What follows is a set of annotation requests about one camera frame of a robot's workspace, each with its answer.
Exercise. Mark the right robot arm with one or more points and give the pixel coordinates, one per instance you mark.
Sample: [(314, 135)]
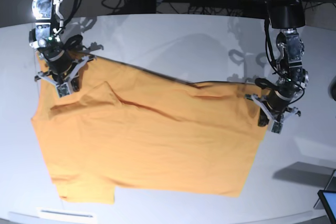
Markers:
[(50, 24)]

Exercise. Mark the yellow T-shirt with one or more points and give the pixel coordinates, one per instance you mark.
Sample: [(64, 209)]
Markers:
[(130, 128)]

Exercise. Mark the tablet screen on stand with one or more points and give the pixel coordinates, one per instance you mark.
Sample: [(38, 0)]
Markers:
[(326, 199)]

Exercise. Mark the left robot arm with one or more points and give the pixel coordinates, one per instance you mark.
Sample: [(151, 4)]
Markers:
[(284, 50)]

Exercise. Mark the white label strip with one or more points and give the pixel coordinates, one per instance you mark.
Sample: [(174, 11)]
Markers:
[(49, 212)]

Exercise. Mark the dark round object at edge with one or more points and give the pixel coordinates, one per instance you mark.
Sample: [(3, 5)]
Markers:
[(332, 89)]

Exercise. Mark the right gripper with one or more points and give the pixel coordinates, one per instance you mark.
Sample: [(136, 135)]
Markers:
[(63, 71)]

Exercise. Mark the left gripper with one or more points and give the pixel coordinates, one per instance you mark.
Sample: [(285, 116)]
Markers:
[(274, 110)]

